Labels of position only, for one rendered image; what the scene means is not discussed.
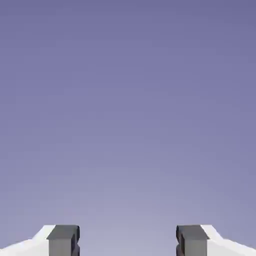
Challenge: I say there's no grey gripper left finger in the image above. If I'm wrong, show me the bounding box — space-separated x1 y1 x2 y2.
0 224 81 256

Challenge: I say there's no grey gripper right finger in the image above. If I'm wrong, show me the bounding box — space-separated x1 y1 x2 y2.
175 224 256 256

